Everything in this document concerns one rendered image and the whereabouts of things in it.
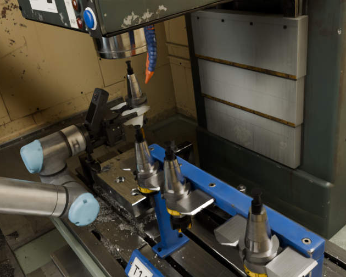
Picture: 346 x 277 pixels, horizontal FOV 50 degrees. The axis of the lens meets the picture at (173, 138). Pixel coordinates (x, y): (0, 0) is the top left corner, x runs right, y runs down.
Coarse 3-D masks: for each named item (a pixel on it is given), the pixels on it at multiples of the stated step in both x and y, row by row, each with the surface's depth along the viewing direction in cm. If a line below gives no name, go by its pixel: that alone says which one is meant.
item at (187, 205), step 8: (192, 192) 73; (200, 192) 73; (184, 200) 72; (192, 200) 71; (200, 200) 71; (208, 200) 71; (176, 208) 70; (184, 208) 70; (192, 208) 69; (200, 208) 69
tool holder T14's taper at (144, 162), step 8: (136, 144) 79; (144, 144) 79; (136, 152) 80; (144, 152) 79; (136, 160) 81; (144, 160) 80; (152, 160) 81; (136, 168) 82; (144, 168) 80; (152, 168) 81
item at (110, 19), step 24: (24, 0) 86; (96, 0) 58; (120, 0) 59; (144, 0) 62; (168, 0) 65; (192, 0) 68; (216, 0) 72; (48, 24) 81; (120, 24) 61; (144, 24) 64
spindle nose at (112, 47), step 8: (128, 32) 90; (136, 32) 91; (144, 32) 92; (96, 40) 93; (104, 40) 91; (112, 40) 90; (120, 40) 90; (128, 40) 91; (136, 40) 91; (144, 40) 93; (96, 48) 95; (104, 48) 92; (112, 48) 91; (120, 48) 91; (128, 48) 91; (136, 48) 92; (144, 48) 94; (104, 56) 94; (112, 56) 93; (120, 56) 92; (128, 56) 92
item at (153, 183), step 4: (160, 172) 81; (152, 176) 80; (156, 176) 80; (160, 176) 80; (148, 180) 79; (152, 180) 79; (156, 180) 79; (160, 180) 79; (148, 184) 78; (152, 184) 78; (156, 184) 78; (160, 184) 77; (148, 188) 77; (152, 188) 77; (156, 188) 76
